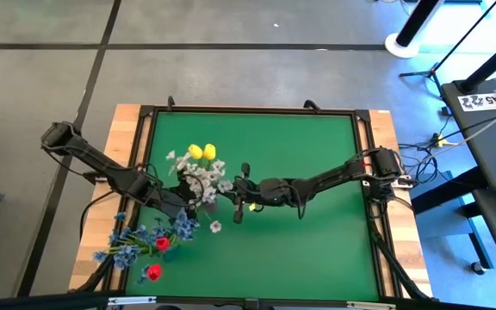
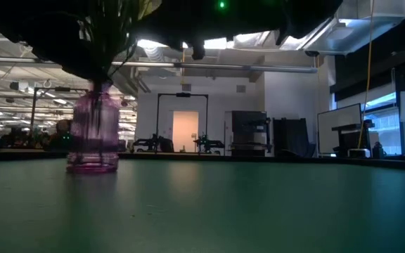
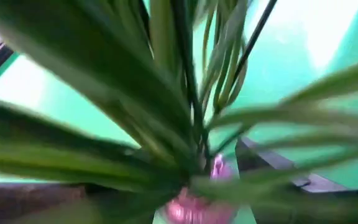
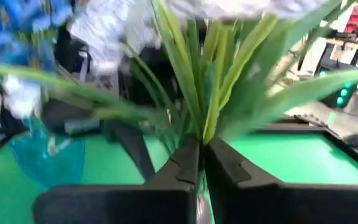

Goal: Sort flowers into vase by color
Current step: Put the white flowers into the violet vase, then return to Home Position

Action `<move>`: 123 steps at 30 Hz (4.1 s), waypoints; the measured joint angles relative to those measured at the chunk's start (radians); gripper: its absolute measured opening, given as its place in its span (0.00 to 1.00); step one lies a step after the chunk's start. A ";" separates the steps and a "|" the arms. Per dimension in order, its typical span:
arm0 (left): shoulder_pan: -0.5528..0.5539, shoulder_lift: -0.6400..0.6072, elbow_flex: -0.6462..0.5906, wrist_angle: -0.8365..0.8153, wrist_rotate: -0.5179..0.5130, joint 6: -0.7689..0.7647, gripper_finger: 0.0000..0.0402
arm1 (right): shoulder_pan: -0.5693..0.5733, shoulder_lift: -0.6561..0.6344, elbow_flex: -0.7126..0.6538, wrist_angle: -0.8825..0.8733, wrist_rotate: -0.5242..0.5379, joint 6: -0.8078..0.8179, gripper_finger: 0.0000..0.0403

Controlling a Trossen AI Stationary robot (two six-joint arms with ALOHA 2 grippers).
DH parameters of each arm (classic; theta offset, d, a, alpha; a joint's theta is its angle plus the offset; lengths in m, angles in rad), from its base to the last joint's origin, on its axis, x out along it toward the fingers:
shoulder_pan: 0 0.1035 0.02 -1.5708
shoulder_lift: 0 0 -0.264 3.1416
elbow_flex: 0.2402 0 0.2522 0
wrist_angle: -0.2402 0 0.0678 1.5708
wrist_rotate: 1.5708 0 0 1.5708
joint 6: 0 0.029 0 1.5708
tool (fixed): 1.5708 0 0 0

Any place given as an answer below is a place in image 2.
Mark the white round floor stand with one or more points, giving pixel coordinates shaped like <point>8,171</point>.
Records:
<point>359,152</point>

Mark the dome security camera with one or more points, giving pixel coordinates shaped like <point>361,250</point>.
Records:
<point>311,53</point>

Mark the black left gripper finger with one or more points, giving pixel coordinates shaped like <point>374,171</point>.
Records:
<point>83,65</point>

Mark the black panel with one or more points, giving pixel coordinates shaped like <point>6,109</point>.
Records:
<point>288,133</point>

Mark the white board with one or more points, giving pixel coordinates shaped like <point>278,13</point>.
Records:
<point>339,119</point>

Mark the black background robot arm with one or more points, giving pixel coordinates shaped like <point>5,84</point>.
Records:
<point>153,144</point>
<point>209,142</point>

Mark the person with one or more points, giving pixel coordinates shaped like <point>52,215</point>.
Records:
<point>63,133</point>

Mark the black frame rig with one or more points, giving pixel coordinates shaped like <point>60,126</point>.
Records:
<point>182,95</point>
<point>62,89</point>

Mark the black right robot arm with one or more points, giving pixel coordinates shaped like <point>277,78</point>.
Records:
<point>251,17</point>

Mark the purple ribbed glass vase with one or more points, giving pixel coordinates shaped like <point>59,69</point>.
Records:
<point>93,140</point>

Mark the small dark bottle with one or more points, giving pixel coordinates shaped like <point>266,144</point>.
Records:
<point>378,151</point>

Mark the white artificial flower bunch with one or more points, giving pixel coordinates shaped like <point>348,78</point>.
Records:
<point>112,38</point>

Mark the green table mat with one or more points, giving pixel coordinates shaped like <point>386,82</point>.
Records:
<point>223,211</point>

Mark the metal duct hood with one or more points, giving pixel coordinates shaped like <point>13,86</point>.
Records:
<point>346,31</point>

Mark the black standing desk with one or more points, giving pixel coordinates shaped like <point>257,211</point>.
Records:
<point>350,138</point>

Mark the long horizontal ceiling pipe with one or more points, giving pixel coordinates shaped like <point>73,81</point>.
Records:
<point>223,66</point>

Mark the yellow artificial tulip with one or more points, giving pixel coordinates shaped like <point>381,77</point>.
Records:
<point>149,8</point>

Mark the black cabinet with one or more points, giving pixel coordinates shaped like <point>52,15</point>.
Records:
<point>248,126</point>

